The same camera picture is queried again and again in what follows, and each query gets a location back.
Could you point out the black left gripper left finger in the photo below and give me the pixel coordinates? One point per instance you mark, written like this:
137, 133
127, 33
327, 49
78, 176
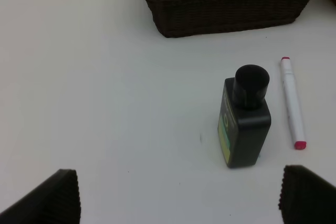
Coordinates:
56, 200

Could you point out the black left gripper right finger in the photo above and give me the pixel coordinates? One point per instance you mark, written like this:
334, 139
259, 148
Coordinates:
305, 197

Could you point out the white marker pink caps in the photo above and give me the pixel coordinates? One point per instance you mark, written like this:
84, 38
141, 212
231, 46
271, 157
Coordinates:
293, 107

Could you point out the dark green pump bottle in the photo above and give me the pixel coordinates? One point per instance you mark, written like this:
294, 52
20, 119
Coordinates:
244, 119

